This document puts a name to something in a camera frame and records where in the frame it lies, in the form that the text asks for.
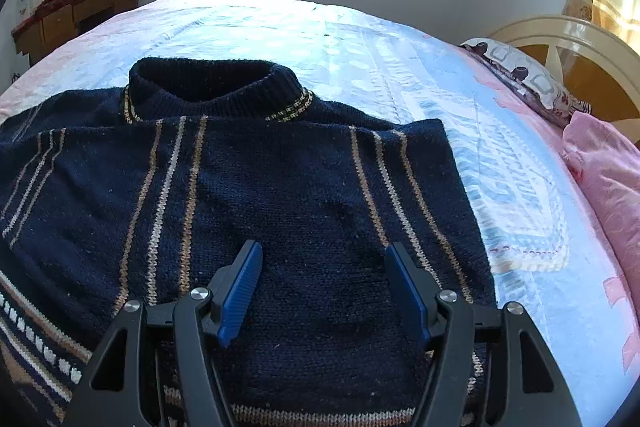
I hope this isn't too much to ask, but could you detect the light blue printed blanket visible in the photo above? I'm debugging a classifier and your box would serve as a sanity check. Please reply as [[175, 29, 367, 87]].
[[0, 0, 640, 427]]

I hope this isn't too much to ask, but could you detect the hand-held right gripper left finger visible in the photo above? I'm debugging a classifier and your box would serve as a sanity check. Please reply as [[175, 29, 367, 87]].
[[62, 239, 264, 427]]

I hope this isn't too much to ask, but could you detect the cream wooden headboard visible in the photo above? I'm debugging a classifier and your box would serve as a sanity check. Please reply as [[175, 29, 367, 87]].
[[487, 14, 640, 132]]

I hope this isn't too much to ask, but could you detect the pink quilt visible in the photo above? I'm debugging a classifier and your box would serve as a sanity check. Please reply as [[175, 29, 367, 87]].
[[562, 111, 640, 293]]

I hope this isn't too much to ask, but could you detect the navy striped knit sweater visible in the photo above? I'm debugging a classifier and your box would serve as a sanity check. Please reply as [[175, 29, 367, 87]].
[[0, 57, 498, 427]]

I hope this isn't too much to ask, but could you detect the patterned white brown pillow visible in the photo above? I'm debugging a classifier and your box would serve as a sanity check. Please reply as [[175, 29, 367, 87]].
[[460, 38, 593, 128]]

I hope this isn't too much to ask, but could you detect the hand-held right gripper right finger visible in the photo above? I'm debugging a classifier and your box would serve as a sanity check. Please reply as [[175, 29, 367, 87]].
[[384, 242, 583, 427]]

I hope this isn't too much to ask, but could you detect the brown wooden desk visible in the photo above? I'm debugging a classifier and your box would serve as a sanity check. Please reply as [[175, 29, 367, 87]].
[[11, 0, 141, 68]]

